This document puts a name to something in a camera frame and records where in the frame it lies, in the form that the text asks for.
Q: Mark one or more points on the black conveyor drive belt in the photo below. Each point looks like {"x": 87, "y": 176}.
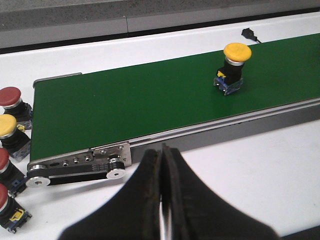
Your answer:
{"x": 81, "y": 173}

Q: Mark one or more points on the yellow button left side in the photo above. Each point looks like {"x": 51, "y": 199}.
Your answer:
{"x": 15, "y": 141}

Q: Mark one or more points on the red button left middle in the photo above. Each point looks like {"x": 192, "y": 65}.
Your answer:
{"x": 10, "y": 175}

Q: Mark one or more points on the black cable connector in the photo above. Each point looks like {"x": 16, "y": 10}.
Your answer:
{"x": 249, "y": 34}

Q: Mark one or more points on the red button bottom left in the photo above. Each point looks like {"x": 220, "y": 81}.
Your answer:
{"x": 12, "y": 214}

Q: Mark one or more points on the grey speckled stone counter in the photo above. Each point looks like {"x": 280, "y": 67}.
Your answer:
{"x": 43, "y": 23}

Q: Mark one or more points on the green conveyor belt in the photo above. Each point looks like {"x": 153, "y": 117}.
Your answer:
{"x": 277, "y": 62}

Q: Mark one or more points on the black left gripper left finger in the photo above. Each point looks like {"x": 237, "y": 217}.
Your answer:
{"x": 131, "y": 214}

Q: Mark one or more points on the red button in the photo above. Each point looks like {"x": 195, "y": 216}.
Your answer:
{"x": 10, "y": 175}
{"x": 12, "y": 214}
{"x": 12, "y": 103}

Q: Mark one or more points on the yellow mushroom push button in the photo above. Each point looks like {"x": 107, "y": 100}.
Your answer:
{"x": 229, "y": 77}

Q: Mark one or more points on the aluminium conveyor frame rail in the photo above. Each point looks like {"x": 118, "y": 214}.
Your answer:
{"x": 225, "y": 127}

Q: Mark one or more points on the red button top left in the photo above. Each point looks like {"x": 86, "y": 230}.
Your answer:
{"x": 12, "y": 103}

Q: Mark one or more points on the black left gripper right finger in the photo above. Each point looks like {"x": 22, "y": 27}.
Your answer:
{"x": 195, "y": 212}

